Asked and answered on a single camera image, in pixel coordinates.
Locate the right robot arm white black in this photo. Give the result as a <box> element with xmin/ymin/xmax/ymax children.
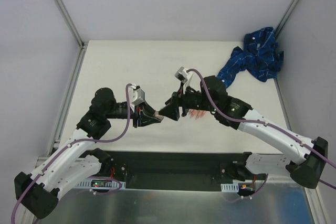
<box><xmin>159</xmin><ymin>76</ymin><xmax>328</xmax><ymax>189</ymax></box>

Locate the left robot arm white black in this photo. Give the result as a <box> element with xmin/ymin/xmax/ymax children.
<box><xmin>14</xmin><ymin>84</ymin><xmax>163</xmax><ymax>219</ymax></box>

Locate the mannequin hand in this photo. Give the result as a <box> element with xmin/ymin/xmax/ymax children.
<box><xmin>188</xmin><ymin>110</ymin><xmax>207</xmax><ymax>120</ymax></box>

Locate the blue plaid shirt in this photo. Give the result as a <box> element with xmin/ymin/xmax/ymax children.
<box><xmin>217</xmin><ymin>27</ymin><xmax>284</xmax><ymax>88</ymax></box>

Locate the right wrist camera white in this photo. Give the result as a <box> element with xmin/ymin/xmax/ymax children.
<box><xmin>174</xmin><ymin>67</ymin><xmax>193</xmax><ymax>94</ymax></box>

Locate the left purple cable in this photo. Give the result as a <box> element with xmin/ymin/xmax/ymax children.
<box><xmin>10</xmin><ymin>83</ymin><xmax>139</xmax><ymax>224</ymax></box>

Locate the purple cable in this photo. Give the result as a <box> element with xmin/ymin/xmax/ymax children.
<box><xmin>10</xmin><ymin>83</ymin><xmax>139</xmax><ymax>224</ymax></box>
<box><xmin>187</xmin><ymin>68</ymin><xmax>336</xmax><ymax>202</ymax></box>

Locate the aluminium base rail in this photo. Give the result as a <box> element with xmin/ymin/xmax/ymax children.
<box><xmin>33</xmin><ymin>155</ymin><xmax>316</xmax><ymax>184</ymax></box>

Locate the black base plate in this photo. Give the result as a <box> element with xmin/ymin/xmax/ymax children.
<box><xmin>101</xmin><ymin>151</ymin><xmax>266</xmax><ymax>191</ymax></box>

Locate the left white cable duct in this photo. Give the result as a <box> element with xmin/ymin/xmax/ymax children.
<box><xmin>74</xmin><ymin>178</ymin><xmax>125</xmax><ymax>190</ymax></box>

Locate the white cable duct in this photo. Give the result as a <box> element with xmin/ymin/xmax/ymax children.
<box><xmin>220</xmin><ymin>181</ymin><xmax>255</xmax><ymax>193</ymax></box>
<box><xmin>74</xmin><ymin>178</ymin><xmax>125</xmax><ymax>190</ymax></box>

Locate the right white cable duct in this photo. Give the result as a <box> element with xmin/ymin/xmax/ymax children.
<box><xmin>220</xmin><ymin>181</ymin><xmax>255</xmax><ymax>193</ymax></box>

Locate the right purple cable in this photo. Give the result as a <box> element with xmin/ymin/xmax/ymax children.
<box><xmin>187</xmin><ymin>68</ymin><xmax>336</xmax><ymax>202</ymax></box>

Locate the right aluminium frame post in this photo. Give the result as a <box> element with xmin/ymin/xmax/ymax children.
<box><xmin>275</xmin><ymin>0</ymin><xmax>301</xmax><ymax>40</ymax></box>

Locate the aluminium frame post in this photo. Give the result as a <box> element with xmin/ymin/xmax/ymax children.
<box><xmin>39</xmin><ymin>0</ymin><xmax>89</xmax><ymax>49</ymax></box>
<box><xmin>275</xmin><ymin>0</ymin><xmax>301</xmax><ymax>40</ymax></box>

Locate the left aluminium frame post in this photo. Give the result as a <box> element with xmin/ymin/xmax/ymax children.
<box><xmin>39</xmin><ymin>0</ymin><xmax>89</xmax><ymax>49</ymax></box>

